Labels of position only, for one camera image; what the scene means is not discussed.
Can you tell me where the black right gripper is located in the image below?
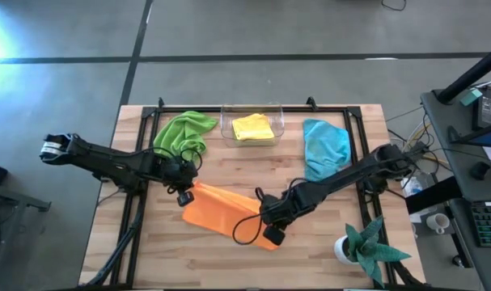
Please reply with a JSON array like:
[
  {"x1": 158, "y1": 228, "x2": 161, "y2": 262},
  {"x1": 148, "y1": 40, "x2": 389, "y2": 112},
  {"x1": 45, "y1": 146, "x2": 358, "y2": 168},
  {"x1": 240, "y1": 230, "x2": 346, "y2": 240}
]
[{"x1": 260, "y1": 189, "x2": 309, "y2": 230}]

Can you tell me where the orange microfiber towel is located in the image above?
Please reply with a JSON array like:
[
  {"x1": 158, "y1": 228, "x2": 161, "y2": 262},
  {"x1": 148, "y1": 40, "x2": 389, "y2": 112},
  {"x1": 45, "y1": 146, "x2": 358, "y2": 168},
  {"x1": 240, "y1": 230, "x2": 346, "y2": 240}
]
[{"x1": 182, "y1": 181, "x2": 281, "y2": 251}]

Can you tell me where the yellow microfiber towel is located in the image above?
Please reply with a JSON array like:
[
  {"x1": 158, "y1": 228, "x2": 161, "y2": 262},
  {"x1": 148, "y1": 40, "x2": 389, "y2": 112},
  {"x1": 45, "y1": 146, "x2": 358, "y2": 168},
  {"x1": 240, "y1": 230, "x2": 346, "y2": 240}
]
[{"x1": 231, "y1": 112, "x2": 276, "y2": 141}]

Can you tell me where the blue microfiber towel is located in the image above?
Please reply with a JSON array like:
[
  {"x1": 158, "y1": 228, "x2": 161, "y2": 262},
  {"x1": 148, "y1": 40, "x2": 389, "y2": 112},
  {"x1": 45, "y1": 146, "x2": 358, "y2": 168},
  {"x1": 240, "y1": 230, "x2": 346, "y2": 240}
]
[{"x1": 302, "y1": 118, "x2": 353, "y2": 183}]

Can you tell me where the clear plastic bin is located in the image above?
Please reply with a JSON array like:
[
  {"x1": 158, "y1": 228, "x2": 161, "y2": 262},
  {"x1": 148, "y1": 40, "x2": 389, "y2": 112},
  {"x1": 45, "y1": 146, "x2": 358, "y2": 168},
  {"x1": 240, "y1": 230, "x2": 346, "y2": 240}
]
[{"x1": 219, "y1": 103, "x2": 286, "y2": 149}]

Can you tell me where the teal plant in white pot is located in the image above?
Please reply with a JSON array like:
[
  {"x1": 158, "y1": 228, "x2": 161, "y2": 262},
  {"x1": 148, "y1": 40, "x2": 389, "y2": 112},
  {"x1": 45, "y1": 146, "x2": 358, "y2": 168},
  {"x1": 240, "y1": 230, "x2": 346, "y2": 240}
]
[{"x1": 333, "y1": 216, "x2": 412, "y2": 289}]

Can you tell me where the clear plastic bottle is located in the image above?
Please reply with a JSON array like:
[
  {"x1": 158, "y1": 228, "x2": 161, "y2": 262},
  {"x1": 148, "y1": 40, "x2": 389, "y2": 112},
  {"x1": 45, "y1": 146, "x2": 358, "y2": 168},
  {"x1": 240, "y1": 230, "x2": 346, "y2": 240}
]
[{"x1": 400, "y1": 175, "x2": 426, "y2": 199}]

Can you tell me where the grey power strip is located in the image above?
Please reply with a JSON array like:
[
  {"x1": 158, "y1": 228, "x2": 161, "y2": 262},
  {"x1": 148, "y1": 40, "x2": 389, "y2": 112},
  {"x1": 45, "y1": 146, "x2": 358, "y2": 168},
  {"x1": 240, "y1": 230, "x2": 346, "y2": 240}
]
[{"x1": 406, "y1": 140, "x2": 430, "y2": 162}]

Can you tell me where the black flat panel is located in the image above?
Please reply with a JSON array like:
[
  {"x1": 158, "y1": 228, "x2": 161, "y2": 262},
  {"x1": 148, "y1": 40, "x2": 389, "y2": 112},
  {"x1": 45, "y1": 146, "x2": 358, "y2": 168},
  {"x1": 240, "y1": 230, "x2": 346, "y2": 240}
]
[{"x1": 404, "y1": 175, "x2": 464, "y2": 215}]

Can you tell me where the white mug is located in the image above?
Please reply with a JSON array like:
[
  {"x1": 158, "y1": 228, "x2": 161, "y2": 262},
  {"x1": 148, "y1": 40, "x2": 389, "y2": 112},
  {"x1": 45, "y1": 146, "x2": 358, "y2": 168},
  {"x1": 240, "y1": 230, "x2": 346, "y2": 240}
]
[{"x1": 425, "y1": 213, "x2": 451, "y2": 235}]

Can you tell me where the grey cart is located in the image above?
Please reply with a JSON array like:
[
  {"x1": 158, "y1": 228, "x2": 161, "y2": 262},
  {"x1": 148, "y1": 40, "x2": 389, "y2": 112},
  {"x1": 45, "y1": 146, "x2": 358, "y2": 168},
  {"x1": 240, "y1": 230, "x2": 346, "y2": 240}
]
[{"x1": 0, "y1": 181, "x2": 52, "y2": 291}]

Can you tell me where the grey desk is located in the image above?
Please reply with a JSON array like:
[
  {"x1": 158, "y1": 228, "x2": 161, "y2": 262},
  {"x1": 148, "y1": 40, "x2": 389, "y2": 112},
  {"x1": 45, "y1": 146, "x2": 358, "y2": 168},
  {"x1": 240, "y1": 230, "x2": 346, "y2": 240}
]
[{"x1": 420, "y1": 86, "x2": 491, "y2": 291}]

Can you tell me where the black computer mouse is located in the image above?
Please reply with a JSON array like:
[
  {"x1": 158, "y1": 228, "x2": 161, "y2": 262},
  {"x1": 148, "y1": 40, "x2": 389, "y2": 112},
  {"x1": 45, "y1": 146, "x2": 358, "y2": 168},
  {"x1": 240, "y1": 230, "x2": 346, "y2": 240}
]
[{"x1": 470, "y1": 161, "x2": 491, "y2": 181}]

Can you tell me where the black keyboard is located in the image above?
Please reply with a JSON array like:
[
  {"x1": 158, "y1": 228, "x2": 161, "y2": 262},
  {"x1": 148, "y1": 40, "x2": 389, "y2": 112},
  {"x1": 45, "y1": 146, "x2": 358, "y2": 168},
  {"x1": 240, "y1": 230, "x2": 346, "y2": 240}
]
[{"x1": 470, "y1": 200, "x2": 491, "y2": 248}]

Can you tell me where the small teal box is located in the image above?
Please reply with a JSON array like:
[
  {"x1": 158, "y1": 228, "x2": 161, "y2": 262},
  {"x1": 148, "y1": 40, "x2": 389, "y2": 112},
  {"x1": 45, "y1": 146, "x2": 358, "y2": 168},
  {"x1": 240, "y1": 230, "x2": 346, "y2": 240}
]
[{"x1": 459, "y1": 88, "x2": 484, "y2": 107}]

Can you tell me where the black power adapter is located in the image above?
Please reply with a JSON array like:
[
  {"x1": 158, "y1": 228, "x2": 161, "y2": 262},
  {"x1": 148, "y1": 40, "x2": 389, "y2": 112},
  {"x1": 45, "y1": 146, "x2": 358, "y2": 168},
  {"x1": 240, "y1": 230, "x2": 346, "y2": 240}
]
[{"x1": 472, "y1": 95, "x2": 491, "y2": 130}]

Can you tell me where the black pole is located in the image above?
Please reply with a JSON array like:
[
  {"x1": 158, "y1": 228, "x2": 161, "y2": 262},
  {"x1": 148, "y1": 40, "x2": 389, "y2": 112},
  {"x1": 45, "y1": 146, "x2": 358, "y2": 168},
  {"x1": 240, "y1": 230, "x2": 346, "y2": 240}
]
[{"x1": 436, "y1": 42, "x2": 491, "y2": 104}]

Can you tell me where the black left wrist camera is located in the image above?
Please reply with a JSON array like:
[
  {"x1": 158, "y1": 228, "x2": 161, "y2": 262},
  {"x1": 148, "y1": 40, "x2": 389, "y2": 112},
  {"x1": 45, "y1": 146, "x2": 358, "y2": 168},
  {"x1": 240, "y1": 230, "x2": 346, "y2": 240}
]
[{"x1": 176, "y1": 190, "x2": 196, "y2": 208}]

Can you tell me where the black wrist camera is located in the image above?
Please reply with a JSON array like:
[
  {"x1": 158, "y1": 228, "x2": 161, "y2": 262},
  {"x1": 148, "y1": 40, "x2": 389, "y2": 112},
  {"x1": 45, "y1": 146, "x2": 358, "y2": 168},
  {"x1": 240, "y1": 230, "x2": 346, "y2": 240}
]
[
  {"x1": 176, "y1": 190, "x2": 196, "y2": 208},
  {"x1": 262, "y1": 225, "x2": 287, "y2": 247}
]

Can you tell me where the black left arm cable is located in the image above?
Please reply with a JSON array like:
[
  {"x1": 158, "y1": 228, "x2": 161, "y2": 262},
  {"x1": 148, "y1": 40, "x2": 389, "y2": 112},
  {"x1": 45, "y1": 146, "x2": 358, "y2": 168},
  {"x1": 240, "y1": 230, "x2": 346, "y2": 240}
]
[{"x1": 180, "y1": 147, "x2": 204, "y2": 171}]

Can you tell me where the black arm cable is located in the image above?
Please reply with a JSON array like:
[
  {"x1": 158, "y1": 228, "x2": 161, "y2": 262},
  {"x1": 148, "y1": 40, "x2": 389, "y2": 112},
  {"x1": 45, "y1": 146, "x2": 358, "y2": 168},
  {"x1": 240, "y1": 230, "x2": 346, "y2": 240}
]
[
  {"x1": 180, "y1": 147, "x2": 204, "y2": 171},
  {"x1": 231, "y1": 213, "x2": 266, "y2": 247}
]

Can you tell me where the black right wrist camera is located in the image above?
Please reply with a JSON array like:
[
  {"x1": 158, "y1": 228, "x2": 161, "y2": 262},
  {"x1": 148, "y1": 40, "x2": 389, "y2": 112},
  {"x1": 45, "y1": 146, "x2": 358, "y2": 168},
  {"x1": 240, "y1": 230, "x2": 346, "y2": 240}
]
[{"x1": 262, "y1": 225, "x2": 287, "y2": 247}]

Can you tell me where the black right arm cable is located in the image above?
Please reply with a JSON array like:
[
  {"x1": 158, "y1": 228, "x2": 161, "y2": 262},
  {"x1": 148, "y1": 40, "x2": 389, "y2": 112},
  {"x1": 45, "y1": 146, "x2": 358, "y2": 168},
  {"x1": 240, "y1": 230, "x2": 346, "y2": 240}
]
[{"x1": 231, "y1": 213, "x2": 266, "y2": 247}]

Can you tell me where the black aluminium table frame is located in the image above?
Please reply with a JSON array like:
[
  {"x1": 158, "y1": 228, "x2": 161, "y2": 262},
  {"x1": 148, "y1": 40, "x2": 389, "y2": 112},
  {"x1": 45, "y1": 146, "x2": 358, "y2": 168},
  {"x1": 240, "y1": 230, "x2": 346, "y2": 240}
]
[{"x1": 78, "y1": 96, "x2": 432, "y2": 291}]

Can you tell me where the black floor cable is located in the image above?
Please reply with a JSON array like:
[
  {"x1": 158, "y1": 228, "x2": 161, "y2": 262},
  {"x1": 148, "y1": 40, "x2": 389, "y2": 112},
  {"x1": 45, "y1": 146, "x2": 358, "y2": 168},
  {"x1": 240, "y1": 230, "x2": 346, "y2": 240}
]
[{"x1": 380, "y1": 0, "x2": 408, "y2": 12}]

